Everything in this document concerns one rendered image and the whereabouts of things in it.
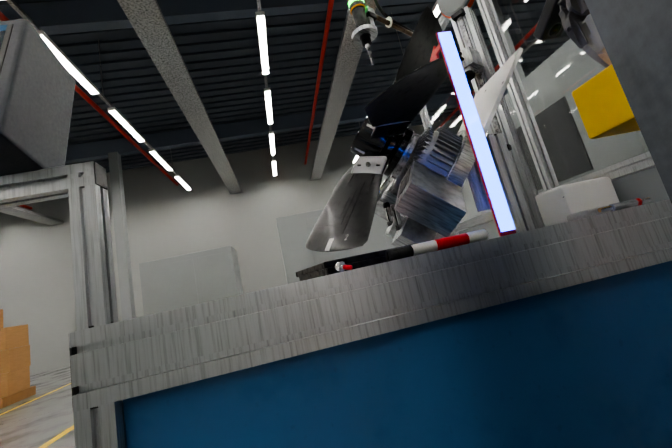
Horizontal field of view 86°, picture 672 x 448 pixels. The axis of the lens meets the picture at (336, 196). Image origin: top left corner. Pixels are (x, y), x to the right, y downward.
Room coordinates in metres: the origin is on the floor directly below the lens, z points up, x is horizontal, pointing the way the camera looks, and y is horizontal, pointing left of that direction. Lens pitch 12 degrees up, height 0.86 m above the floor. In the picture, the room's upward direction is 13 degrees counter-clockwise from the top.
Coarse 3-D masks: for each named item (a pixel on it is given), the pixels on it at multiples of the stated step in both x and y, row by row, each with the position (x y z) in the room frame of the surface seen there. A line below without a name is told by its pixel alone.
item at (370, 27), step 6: (366, 6) 0.87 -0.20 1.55; (366, 12) 0.87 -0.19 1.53; (372, 12) 0.87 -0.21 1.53; (372, 18) 0.87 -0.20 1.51; (366, 24) 0.83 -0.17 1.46; (372, 24) 0.87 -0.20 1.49; (354, 30) 0.84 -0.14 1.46; (360, 30) 0.83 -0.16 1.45; (366, 30) 0.84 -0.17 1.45; (372, 30) 0.84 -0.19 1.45; (354, 36) 0.85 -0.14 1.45; (372, 36) 0.87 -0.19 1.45; (354, 42) 0.88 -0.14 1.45; (360, 42) 0.88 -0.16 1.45
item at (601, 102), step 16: (592, 80) 0.54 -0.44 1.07; (608, 80) 0.52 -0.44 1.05; (576, 96) 0.58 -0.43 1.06; (592, 96) 0.55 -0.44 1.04; (608, 96) 0.53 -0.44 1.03; (624, 96) 0.51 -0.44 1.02; (592, 112) 0.56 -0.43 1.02; (608, 112) 0.54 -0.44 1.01; (624, 112) 0.51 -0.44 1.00; (592, 128) 0.57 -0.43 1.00; (608, 128) 0.55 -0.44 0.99; (624, 128) 0.56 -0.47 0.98
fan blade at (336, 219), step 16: (352, 176) 0.91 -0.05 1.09; (368, 176) 0.89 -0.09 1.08; (336, 192) 0.92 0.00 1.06; (352, 192) 0.88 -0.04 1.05; (368, 192) 0.86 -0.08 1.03; (336, 208) 0.89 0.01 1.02; (352, 208) 0.85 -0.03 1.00; (368, 208) 0.83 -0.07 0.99; (320, 224) 0.91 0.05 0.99; (336, 224) 0.86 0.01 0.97; (352, 224) 0.82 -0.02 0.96; (368, 224) 0.80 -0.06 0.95; (320, 240) 0.88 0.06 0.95; (336, 240) 0.83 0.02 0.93; (352, 240) 0.79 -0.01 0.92
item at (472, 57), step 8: (464, 48) 1.25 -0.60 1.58; (472, 48) 1.26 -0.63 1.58; (464, 56) 1.25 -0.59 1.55; (472, 56) 1.24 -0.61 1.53; (480, 56) 1.29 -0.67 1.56; (464, 64) 1.26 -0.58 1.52; (472, 64) 1.25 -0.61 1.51; (480, 64) 1.28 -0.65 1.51; (464, 72) 1.30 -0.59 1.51; (480, 72) 1.32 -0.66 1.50
